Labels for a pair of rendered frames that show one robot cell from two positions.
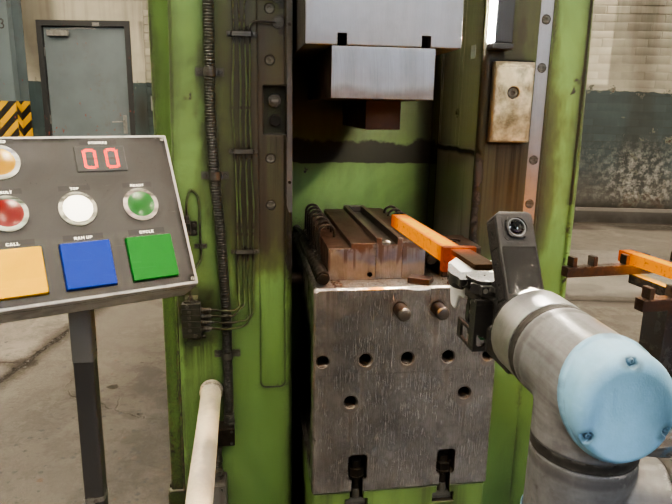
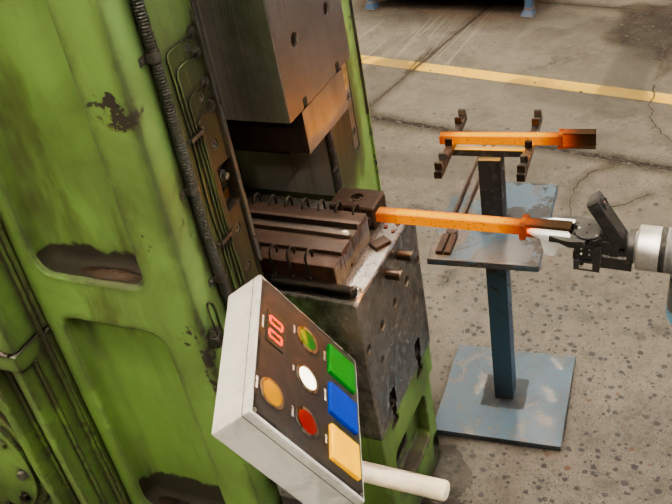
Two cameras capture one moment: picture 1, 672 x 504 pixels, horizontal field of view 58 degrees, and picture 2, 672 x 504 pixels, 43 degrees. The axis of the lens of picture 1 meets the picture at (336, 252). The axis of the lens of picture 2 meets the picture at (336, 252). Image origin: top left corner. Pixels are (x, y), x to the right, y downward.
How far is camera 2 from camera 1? 1.49 m
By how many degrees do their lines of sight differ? 51
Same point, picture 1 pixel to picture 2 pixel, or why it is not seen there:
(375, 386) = (388, 337)
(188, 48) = (169, 180)
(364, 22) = (311, 78)
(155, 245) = (337, 359)
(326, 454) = (381, 407)
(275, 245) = not seen: hidden behind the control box
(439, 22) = (339, 46)
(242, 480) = not seen: hidden behind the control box
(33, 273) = (348, 442)
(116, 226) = (319, 368)
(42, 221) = (313, 407)
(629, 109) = not seen: outside the picture
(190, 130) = (192, 252)
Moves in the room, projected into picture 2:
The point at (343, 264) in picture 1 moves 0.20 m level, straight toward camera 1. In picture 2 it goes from (341, 271) to (419, 292)
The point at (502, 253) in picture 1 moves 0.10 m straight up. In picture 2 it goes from (609, 219) to (611, 175)
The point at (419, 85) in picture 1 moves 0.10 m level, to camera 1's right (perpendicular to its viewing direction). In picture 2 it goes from (341, 102) to (365, 82)
